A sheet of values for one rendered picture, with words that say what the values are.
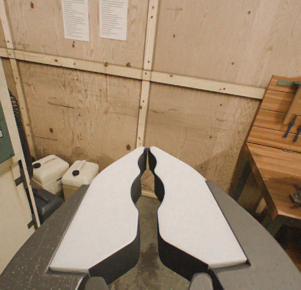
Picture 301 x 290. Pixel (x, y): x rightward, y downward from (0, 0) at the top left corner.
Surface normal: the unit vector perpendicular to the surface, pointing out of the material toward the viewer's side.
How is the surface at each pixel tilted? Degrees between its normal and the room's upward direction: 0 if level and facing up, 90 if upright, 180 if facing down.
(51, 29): 90
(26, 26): 90
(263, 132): 90
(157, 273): 0
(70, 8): 90
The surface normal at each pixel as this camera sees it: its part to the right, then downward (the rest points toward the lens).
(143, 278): 0.11, -0.87
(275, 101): -0.22, 0.44
